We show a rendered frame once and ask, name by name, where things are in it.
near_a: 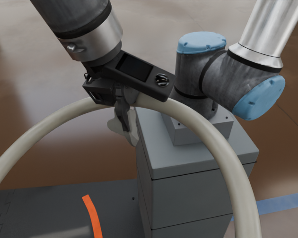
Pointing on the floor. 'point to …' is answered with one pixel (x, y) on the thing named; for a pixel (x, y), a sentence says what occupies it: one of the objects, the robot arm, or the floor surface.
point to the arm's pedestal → (184, 181)
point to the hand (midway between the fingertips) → (148, 118)
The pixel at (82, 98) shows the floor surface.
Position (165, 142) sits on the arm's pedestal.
